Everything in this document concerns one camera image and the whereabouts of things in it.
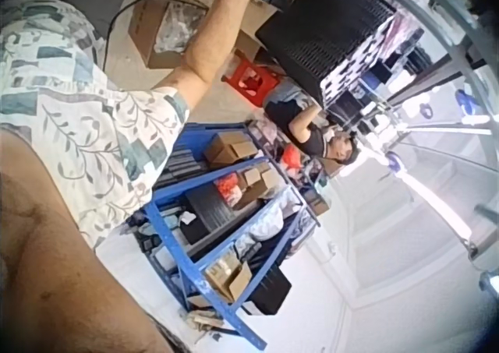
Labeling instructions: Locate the blue metal shelf rack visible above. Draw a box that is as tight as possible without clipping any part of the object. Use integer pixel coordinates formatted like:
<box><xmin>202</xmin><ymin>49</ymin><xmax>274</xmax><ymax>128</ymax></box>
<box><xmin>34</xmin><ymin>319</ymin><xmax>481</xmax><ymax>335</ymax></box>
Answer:
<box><xmin>123</xmin><ymin>121</ymin><xmax>333</xmax><ymax>351</ymax></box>

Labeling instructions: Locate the red plastic stool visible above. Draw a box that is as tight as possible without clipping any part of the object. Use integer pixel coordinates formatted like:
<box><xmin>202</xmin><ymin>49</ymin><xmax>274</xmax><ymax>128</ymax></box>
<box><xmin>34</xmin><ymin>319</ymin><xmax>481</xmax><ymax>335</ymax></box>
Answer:
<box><xmin>221</xmin><ymin>58</ymin><xmax>283</xmax><ymax>106</ymax></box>

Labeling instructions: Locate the stack of black trays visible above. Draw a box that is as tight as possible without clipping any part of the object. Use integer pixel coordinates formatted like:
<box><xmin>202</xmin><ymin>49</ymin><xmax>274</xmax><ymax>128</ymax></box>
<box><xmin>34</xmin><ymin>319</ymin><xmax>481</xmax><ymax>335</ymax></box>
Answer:
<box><xmin>254</xmin><ymin>0</ymin><xmax>424</xmax><ymax>108</ymax></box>

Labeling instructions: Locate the open cardboard box with plastic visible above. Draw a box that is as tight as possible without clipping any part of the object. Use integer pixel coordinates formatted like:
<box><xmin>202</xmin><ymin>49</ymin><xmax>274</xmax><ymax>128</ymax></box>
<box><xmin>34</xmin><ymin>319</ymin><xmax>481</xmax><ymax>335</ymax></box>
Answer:
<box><xmin>127</xmin><ymin>0</ymin><xmax>207</xmax><ymax>69</ymax></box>

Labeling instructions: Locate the grey metal shelf rack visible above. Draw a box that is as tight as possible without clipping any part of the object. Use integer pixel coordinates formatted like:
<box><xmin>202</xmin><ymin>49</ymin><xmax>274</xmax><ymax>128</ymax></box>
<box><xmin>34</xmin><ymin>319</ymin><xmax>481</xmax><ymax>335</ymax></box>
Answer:
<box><xmin>321</xmin><ymin>0</ymin><xmax>499</xmax><ymax>260</ymax></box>

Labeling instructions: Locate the black cable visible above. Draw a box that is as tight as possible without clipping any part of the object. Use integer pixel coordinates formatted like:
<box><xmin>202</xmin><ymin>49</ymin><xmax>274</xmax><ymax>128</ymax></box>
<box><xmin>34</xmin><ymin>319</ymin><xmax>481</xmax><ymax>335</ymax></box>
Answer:
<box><xmin>101</xmin><ymin>0</ymin><xmax>227</xmax><ymax>68</ymax></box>

